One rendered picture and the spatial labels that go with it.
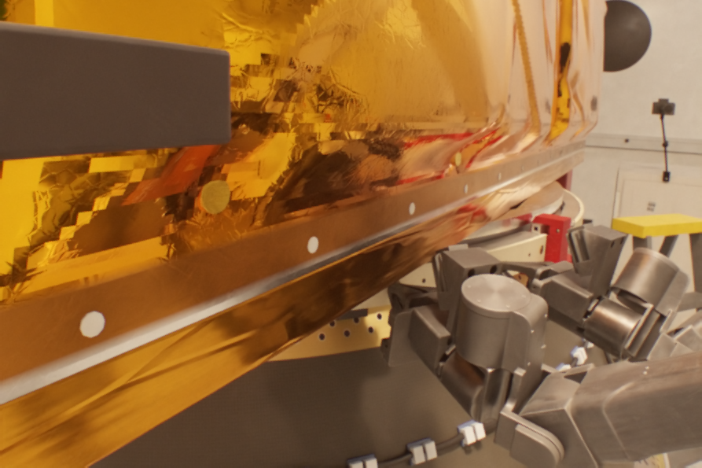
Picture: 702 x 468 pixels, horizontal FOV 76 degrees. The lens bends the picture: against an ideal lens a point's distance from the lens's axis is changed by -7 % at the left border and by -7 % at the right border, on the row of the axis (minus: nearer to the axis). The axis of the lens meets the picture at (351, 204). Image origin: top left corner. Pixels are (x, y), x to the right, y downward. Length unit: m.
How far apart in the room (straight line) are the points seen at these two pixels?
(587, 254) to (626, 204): 3.68
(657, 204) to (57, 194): 4.23
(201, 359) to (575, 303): 0.45
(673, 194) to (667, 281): 3.66
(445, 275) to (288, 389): 0.25
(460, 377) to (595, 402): 0.12
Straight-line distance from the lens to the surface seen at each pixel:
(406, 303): 0.52
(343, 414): 0.62
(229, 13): 0.21
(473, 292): 0.41
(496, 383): 0.44
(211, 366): 0.28
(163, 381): 0.26
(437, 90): 0.38
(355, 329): 0.62
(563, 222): 0.81
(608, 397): 0.40
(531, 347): 0.41
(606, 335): 0.61
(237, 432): 0.61
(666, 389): 0.38
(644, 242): 2.06
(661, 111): 4.15
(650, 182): 4.28
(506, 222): 0.77
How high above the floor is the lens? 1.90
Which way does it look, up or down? 11 degrees down
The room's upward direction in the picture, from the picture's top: 1 degrees clockwise
